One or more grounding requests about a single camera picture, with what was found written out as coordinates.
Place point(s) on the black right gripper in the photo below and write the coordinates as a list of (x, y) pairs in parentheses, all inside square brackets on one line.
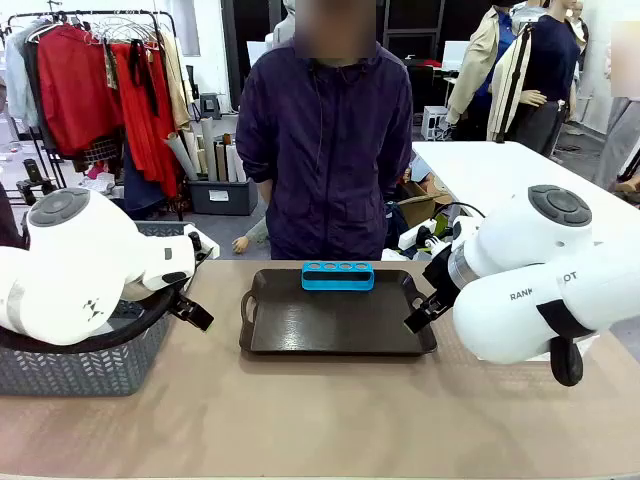
[(442, 277)]

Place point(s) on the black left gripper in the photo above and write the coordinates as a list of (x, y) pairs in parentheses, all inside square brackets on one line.
[(181, 301)]

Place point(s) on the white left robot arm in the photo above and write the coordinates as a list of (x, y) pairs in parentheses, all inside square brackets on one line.
[(75, 270)]

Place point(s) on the person's right forearm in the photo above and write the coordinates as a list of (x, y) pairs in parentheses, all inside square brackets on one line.
[(265, 192)]

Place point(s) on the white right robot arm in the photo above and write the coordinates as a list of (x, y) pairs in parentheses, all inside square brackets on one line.
[(530, 260)]

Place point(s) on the blue test tube rack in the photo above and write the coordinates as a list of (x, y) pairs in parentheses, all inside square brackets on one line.
[(337, 281)]

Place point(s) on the grey plastic basket with label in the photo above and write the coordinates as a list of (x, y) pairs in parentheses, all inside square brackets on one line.
[(160, 229)]

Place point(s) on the dark brown serving tray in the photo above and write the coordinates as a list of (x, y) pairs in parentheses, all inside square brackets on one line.
[(330, 325)]

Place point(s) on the brown cardboard box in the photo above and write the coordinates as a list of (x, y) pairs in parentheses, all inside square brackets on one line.
[(420, 202)]

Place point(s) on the grey storage bin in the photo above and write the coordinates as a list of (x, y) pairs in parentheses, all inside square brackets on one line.
[(222, 197)]

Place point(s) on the large grey plastic basket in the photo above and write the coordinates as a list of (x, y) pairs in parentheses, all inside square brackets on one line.
[(80, 372)]

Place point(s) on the white side table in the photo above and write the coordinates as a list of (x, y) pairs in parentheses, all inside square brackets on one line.
[(500, 175)]

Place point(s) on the grey paper roll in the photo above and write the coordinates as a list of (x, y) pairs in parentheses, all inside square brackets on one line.
[(209, 150)]

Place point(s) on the white computer case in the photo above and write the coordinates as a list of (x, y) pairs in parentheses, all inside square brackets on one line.
[(435, 122)]

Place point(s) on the person in purple jacket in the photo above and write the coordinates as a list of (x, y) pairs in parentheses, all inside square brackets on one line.
[(325, 150)]

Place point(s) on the red dress on hanger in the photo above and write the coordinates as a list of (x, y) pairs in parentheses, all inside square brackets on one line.
[(145, 115)]

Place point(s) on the mannequin in beige coat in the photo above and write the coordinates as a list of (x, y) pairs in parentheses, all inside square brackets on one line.
[(480, 65)]

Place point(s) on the black metal clothes rack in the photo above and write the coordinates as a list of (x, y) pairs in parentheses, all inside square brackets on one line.
[(167, 60)]

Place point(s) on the red jacket on hanger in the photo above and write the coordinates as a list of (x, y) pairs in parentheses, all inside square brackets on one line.
[(70, 90)]

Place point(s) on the mannequin in navy top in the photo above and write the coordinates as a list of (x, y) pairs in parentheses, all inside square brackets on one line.
[(550, 65)]

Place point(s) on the mannequin in grey hoodie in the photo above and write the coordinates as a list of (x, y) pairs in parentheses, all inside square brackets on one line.
[(284, 25)]

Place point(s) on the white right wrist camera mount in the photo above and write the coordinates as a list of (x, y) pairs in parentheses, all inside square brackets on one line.
[(462, 232)]

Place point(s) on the black camera tripod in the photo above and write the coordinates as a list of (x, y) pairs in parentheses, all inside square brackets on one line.
[(35, 182)]

